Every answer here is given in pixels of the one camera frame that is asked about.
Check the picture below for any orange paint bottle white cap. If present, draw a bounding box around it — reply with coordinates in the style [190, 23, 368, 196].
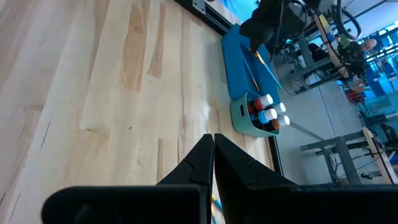
[264, 114, 291, 131]

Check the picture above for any large blue plastic bin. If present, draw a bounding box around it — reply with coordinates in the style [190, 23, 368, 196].
[221, 24, 283, 102]

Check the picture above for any grey metal table frame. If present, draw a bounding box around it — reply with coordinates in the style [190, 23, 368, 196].
[300, 130, 374, 185]

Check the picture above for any red paint bottle white cap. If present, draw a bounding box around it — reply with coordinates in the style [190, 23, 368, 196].
[248, 93, 274, 114]

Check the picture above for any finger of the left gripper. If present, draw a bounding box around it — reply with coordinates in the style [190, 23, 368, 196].
[248, 29, 261, 54]
[257, 27, 271, 49]

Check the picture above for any wooden plank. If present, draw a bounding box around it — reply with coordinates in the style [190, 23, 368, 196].
[313, 12, 351, 78]

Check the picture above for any blue paint bottle white cap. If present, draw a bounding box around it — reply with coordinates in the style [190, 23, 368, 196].
[253, 108, 278, 124]

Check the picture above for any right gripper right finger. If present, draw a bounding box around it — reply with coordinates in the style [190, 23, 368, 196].
[214, 133, 398, 224]

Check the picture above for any black paint bottle white cap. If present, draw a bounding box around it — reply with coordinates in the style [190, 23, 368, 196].
[272, 101, 287, 115]

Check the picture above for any blue paintbrush orange tip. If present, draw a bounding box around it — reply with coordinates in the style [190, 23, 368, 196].
[253, 51, 284, 91]
[211, 194, 223, 224]
[241, 51, 261, 93]

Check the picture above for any small green plastic bin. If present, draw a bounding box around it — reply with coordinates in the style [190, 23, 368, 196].
[229, 91, 280, 138]

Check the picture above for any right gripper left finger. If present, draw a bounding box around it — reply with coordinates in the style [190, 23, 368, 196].
[42, 133, 215, 224]

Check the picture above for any person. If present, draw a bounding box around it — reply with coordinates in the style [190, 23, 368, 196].
[338, 37, 379, 78]

